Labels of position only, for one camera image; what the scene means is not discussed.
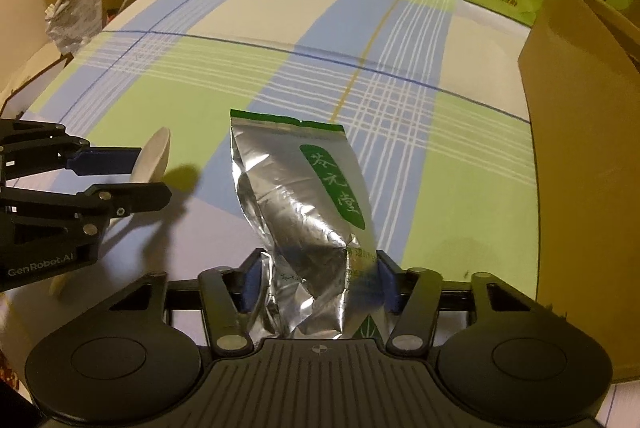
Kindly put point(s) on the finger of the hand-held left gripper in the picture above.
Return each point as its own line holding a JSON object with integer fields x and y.
{"x": 105, "y": 158}
{"x": 140, "y": 198}

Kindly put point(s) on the wooden spoon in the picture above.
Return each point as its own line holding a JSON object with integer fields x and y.
{"x": 152, "y": 157}

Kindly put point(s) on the flat cardboard box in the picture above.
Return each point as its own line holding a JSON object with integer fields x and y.
{"x": 35, "y": 82}

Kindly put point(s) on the checked cloth desktop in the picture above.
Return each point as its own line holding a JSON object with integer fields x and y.
{"x": 250, "y": 82}

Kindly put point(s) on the large cardboard box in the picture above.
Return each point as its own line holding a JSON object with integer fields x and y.
{"x": 585, "y": 157}

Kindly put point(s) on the silver foil tea pouch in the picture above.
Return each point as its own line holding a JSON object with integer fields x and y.
{"x": 300, "y": 208}

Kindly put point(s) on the crumpled silver bag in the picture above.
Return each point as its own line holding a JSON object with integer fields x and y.
{"x": 75, "y": 12}

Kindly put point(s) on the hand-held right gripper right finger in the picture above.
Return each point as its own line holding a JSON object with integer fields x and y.
{"x": 390, "y": 283}

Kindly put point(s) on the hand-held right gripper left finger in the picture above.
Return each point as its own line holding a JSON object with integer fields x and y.
{"x": 252, "y": 283}

